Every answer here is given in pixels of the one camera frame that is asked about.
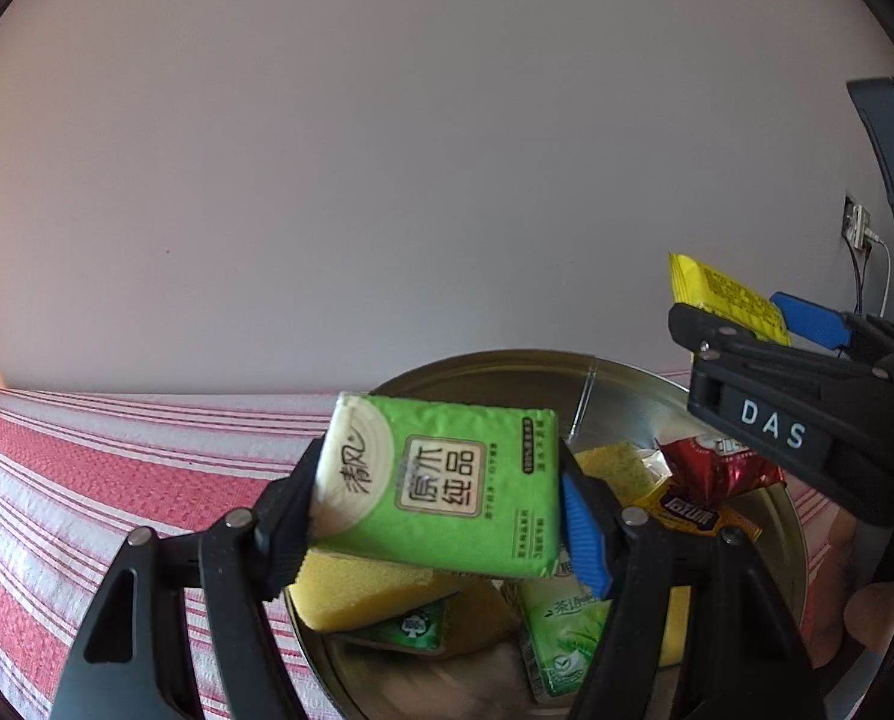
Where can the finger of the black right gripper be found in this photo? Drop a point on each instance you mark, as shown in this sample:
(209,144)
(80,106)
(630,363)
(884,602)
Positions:
(716,343)

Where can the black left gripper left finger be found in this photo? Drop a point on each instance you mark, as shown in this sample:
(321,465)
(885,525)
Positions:
(132,658)

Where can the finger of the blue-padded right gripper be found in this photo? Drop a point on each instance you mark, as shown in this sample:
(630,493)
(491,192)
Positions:
(866,339)

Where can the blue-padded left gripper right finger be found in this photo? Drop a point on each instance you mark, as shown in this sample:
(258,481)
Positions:
(711,597)

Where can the yellow snack packet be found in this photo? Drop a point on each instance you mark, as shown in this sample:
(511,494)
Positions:
(700,285)

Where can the large yellow sponge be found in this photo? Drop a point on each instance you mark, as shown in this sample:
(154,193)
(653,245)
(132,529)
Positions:
(342,593)

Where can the red snack packet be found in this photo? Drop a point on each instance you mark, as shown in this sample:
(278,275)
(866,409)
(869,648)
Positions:
(713,469)

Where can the yellow XianWei cracker packet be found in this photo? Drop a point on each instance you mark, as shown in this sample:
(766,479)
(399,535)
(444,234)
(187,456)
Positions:
(670,506)

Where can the green tissue pack beige label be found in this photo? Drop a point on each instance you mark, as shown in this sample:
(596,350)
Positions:
(469,489)

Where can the green tea tissue pack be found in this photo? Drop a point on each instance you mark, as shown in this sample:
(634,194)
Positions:
(561,622)

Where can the person's right hand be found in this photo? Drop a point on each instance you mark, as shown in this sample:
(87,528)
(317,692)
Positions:
(841,606)

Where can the blue round cookie tin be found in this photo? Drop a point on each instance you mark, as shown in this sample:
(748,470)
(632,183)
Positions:
(599,403)

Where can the yellow sponge in tin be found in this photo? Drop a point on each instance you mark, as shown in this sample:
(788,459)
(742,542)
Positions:
(631,472)

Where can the small green tissue pack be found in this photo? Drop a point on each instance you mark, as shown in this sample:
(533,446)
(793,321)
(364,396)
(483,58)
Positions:
(421,631)

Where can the pink striped bed cover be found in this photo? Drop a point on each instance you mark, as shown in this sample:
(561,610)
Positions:
(79,471)

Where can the wall socket with plugs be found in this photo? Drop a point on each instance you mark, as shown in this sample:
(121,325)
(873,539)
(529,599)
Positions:
(855,221)

